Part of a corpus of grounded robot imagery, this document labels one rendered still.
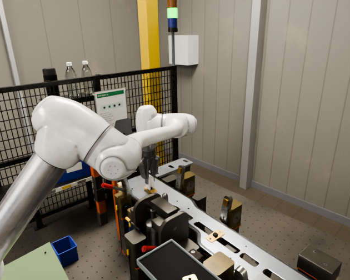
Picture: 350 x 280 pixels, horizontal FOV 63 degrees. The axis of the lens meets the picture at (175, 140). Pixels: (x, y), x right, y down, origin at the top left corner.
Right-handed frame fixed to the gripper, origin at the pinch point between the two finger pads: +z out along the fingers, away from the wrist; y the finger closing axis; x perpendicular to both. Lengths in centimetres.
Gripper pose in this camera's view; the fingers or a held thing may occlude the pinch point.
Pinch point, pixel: (150, 182)
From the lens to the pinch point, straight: 153.2
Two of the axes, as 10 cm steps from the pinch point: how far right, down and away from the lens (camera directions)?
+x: -6.4, -2.7, 7.2
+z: 0.2, 9.3, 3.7
